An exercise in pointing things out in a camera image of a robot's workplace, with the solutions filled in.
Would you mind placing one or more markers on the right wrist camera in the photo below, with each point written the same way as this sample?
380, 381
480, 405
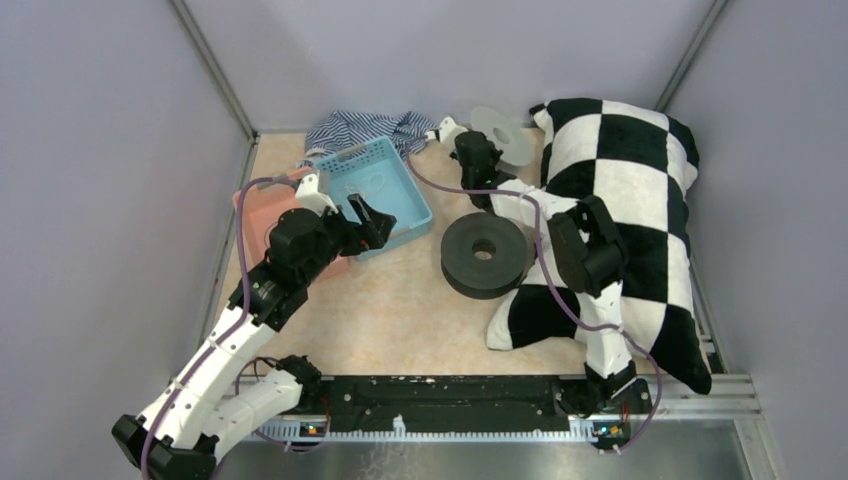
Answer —
446, 132

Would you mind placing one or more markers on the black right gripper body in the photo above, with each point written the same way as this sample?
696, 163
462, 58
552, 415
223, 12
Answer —
494, 156

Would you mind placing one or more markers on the blue white striped cloth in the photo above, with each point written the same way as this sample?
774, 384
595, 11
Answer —
345, 129

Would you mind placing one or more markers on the black cable spool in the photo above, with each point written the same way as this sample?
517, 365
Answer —
483, 256

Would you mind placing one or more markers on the pink perforated plastic basket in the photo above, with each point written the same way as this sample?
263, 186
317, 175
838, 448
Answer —
264, 203

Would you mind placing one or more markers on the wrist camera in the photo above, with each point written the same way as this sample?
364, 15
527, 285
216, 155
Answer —
446, 132
311, 193

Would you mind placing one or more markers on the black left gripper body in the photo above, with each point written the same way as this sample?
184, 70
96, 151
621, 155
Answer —
345, 239

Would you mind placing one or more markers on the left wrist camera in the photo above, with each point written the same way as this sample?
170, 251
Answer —
311, 193

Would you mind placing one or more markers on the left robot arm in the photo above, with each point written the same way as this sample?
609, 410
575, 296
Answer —
192, 425

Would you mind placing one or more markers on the black white checkered pillow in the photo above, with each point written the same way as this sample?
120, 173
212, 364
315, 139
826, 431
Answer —
640, 163

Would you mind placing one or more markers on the blue perforated plastic basket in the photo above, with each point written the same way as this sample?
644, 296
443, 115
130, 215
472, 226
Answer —
376, 171

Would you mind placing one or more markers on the grey cable spool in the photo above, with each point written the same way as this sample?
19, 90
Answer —
506, 134

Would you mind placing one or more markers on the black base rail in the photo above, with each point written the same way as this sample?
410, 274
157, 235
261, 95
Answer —
476, 404

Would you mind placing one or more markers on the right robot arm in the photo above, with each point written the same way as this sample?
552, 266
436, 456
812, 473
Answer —
578, 246

